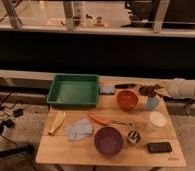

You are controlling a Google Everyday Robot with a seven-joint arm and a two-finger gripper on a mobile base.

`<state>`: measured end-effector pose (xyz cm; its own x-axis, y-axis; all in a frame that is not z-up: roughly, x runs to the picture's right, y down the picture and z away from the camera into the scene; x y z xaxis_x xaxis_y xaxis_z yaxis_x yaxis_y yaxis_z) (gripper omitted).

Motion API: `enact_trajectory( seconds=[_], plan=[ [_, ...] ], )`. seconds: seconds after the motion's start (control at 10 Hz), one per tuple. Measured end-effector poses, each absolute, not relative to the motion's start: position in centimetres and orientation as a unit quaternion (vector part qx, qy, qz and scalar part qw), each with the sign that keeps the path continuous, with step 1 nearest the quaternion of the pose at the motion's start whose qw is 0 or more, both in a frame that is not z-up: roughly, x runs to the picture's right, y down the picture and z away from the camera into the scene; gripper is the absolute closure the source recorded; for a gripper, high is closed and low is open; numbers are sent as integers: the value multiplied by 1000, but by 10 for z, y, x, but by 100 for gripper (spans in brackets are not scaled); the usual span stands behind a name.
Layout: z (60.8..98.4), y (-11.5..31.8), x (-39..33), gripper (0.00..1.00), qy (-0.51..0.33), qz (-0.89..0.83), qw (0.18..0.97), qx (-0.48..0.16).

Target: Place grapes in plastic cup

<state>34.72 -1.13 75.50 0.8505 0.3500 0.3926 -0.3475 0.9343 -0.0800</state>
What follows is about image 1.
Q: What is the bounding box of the dark purple grape bunch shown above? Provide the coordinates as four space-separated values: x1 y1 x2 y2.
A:
139 85 162 98

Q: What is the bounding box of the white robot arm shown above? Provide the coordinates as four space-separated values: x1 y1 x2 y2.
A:
159 78 195 99

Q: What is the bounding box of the white lidded container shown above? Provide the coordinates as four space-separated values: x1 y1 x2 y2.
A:
147 111 167 131

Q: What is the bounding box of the black marker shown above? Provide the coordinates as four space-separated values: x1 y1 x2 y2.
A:
115 83 137 89

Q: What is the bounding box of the orange bowl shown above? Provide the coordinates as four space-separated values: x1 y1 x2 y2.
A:
117 90 138 111

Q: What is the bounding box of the metal whisk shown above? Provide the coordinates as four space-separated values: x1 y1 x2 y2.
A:
112 120 141 146

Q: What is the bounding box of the black smartphone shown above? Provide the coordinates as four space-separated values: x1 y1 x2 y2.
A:
147 142 172 153

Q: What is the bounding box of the blue sponge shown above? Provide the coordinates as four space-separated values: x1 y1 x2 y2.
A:
100 86 115 95

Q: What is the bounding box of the orange carrot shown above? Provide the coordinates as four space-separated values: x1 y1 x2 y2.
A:
87 113 110 125

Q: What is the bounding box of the purple bowl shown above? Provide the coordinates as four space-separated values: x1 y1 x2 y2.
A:
94 127 123 157

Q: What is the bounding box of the light blue cloth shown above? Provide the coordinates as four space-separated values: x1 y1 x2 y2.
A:
65 118 93 141

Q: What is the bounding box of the green plastic tray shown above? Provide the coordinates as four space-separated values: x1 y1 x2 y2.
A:
47 74 99 108

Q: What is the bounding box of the black power adapter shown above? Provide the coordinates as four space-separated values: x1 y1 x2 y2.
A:
13 109 23 118

